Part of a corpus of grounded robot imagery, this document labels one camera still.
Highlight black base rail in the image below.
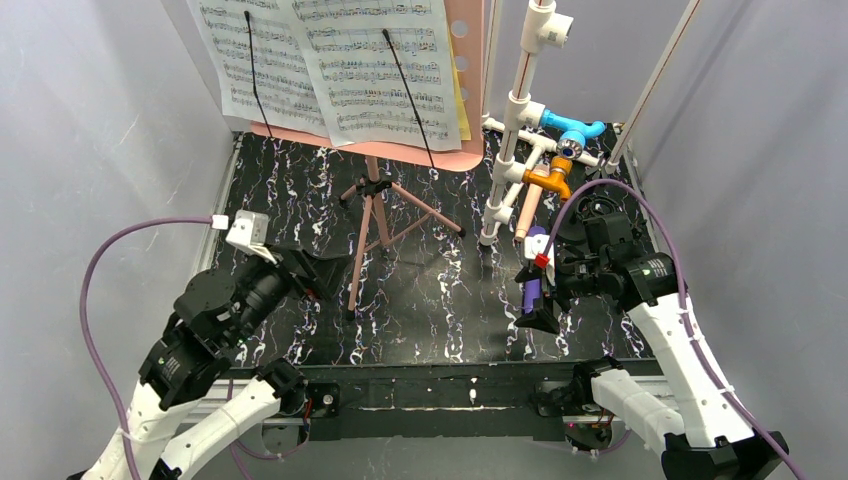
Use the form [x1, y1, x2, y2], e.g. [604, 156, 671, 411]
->
[300, 361, 621, 441]

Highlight blue faucet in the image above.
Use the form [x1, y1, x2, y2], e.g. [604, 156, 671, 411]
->
[539, 109, 606, 160]

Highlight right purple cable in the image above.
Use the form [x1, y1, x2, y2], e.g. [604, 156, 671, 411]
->
[546, 178, 806, 480]

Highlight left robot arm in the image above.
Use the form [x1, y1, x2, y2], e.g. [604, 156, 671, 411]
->
[75, 246, 351, 479]

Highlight purple microphone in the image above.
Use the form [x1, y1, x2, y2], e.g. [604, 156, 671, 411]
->
[522, 226, 548, 314]

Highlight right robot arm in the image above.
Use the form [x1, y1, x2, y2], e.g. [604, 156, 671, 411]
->
[515, 212, 788, 479]

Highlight sheet music pages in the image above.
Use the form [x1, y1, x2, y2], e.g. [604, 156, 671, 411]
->
[280, 1, 461, 152]

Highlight orange faucet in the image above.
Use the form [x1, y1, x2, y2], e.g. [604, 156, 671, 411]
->
[522, 156, 573, 202]

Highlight pink microphone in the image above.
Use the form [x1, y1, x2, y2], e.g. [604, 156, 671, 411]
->
[514, 182, 544, 244]

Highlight yellow sheet music page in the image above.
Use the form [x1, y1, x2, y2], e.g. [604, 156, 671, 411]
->
[448, 38, 471, 142]

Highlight white pvc pipe frame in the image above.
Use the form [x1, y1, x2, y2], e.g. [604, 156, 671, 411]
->
[476, 0, 704, 248]

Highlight left white sheet music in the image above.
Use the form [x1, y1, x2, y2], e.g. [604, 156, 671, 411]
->
[188, 0, 328, 137]

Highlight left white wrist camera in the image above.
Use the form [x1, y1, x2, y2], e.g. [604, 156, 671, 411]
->
[211, 210, 278, 265]

